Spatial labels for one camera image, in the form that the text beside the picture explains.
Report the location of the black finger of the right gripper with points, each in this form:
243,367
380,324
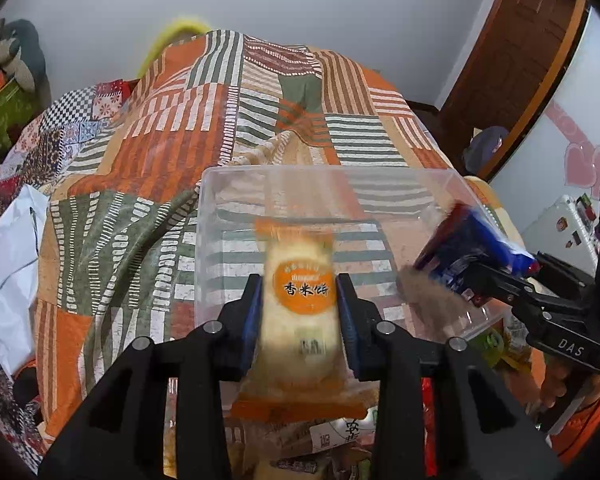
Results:
483,282

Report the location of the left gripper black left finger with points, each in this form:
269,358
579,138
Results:
117,431

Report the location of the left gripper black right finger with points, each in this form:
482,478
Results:
480,429

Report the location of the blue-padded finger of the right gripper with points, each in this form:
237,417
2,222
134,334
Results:
554,273

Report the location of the green-edged clear snack bag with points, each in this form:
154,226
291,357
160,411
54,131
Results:
490,345

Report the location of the red snack packet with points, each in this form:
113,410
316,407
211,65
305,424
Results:
431,468

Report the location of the blue cookie packet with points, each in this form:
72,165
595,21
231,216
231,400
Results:
462,242

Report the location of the clear plastic storage bin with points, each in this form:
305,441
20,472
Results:
380,219

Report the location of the orange label rice cracker pack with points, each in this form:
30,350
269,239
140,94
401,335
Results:
299,371

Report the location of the brown roll with white label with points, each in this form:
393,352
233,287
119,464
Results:
328,435

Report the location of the person's right hand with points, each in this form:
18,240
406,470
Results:
554,386

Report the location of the wooden wardrobe with sliding doors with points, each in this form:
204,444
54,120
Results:
560,155

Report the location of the orange striped patchwork quilt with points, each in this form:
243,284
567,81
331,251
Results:
155,190

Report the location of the white plastic bag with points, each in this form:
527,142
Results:
21,229

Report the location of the brown wooden door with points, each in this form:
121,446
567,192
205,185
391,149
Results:
514,59

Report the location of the checkered patchwork blanket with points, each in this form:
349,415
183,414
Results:
44,150

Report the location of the pile of cushions and boxes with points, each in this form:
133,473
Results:
23,80

